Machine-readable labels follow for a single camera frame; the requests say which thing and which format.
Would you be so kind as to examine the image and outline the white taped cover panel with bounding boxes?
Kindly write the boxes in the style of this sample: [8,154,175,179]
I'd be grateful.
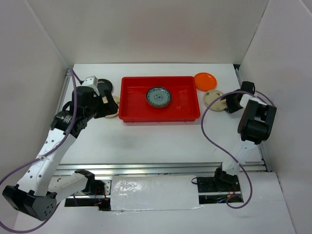
[110,175,200,211]

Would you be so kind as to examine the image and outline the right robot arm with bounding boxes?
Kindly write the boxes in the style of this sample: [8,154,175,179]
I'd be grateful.
[212,81,277,191]

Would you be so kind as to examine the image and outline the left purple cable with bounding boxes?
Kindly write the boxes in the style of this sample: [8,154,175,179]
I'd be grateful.
[0,68,86,234]

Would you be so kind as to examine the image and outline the cream floral plate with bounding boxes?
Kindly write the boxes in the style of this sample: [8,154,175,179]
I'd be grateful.
[203,89,229,113]
[105,95,120,118]

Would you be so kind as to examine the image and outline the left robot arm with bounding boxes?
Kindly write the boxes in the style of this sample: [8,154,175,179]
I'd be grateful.
[2,86,118,221]

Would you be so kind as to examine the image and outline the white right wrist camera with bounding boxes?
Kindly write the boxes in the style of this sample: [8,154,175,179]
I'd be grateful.
[239,94,258,108]

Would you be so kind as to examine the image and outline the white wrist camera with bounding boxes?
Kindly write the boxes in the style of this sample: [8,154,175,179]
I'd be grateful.
[82,76,100,96]
[239,94,258,108]

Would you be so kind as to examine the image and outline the black plate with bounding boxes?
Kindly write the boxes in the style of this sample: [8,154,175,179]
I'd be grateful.
[97,78,113,97]

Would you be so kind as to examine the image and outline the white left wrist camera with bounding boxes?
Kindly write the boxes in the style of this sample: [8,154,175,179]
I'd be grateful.
[82,76,100,96]

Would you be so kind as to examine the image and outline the orange plate back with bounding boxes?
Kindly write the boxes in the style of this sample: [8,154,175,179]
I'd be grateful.
[194,72,217,91]

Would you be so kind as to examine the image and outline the aluminium rail frame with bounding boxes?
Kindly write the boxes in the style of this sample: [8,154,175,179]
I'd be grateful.
[58,64,273,177]

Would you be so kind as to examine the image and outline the blue patterned plate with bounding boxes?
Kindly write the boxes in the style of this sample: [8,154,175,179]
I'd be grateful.
[146,87,172,108]

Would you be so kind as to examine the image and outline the red plastic bin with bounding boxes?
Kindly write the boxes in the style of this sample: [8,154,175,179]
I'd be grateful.
[119,76,200,123]

